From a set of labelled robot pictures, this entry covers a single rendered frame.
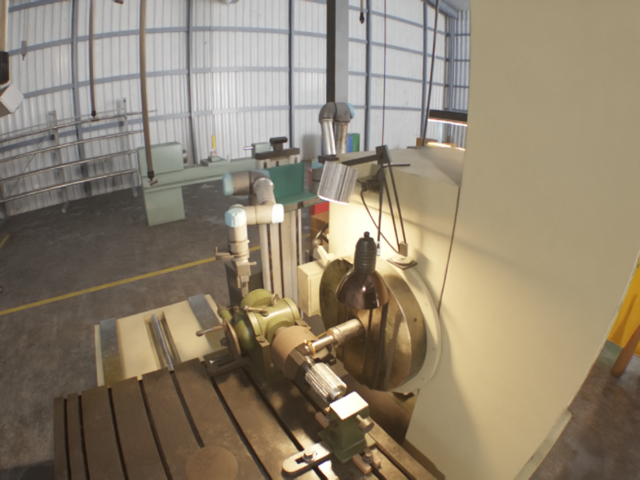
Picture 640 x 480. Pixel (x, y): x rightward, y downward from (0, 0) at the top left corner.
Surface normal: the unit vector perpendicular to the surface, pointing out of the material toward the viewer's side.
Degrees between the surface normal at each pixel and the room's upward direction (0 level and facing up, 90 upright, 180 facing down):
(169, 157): 90
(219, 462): 0
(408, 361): 90
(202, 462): 0
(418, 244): 90
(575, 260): 90
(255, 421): 0
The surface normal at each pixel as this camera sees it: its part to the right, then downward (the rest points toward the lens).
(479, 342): -0.84, 0.22
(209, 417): 0.00, -0.92
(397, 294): 0.32, -0.55
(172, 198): 0.55, 0.33
